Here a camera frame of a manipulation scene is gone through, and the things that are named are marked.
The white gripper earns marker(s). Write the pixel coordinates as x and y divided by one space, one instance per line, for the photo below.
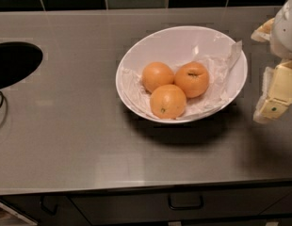
285 32

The orange with stem dimple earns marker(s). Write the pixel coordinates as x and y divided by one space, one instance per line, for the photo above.
193 79

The white ceramic bowl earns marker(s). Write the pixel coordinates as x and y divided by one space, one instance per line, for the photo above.
176 39

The front orange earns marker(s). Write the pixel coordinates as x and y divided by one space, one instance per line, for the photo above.
168 102

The left orange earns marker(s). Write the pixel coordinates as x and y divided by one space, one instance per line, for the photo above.
156 74

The white crumpled paper liner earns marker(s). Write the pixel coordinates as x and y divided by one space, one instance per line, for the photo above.
224 59

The dark cabinet drawer front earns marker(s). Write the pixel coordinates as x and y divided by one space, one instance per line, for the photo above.
227 203

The black round object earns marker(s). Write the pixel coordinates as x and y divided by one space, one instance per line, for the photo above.
17 61

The black drawer handle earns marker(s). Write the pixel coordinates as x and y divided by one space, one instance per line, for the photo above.
185 201

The black cabinet handle left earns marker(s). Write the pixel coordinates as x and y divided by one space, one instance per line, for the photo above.
48 204

